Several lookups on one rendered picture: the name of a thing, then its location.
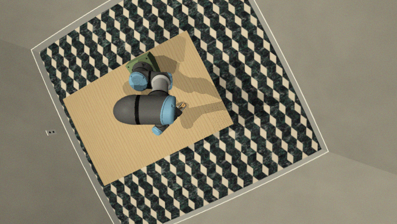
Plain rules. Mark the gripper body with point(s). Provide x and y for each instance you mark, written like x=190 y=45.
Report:
x=178 y=112

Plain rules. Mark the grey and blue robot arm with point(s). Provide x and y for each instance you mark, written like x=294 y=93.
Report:
x=158 y=107

